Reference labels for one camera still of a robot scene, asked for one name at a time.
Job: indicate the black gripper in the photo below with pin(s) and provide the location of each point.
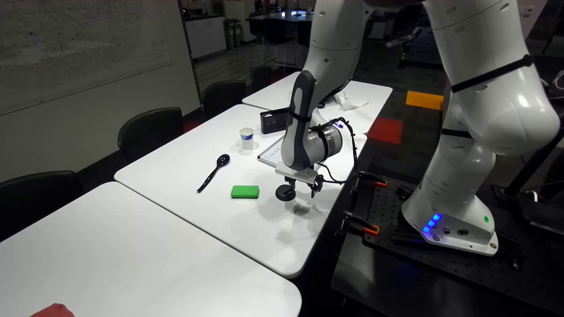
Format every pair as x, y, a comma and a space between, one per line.
302, 175

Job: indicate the black round cup lid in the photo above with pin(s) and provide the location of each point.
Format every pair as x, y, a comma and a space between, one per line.
285, 192

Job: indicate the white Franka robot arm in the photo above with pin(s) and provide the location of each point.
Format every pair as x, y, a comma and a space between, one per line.
470, 88

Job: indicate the white paper cup blue band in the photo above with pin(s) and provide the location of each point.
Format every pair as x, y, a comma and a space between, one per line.
248, 140

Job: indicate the small metal-framed whiteboard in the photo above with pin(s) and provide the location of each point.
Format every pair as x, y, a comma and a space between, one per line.
269, 155

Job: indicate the green rectangular block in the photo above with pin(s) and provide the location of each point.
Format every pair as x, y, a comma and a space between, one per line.
244, 191

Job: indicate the orange black clamp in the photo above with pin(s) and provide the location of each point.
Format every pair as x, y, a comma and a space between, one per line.
362, 226
375, 180

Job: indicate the black rectangular bin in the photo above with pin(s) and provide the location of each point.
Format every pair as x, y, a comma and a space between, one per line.
272, 122

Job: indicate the black plastic spoon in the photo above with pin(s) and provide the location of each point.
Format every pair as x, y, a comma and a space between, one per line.
214, 171

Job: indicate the black office chair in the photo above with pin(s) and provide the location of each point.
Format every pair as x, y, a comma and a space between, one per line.
223, 97
151, 131
36, 196

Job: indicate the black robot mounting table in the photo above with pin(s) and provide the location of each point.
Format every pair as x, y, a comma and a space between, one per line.
424, 275

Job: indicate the dark background table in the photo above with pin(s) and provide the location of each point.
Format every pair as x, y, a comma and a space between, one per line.
276, 27

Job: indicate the white background cabinet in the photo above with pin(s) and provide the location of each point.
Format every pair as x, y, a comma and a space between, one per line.
205, 36

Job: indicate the red flat object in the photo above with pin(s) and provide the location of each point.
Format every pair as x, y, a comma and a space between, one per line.
54, 310

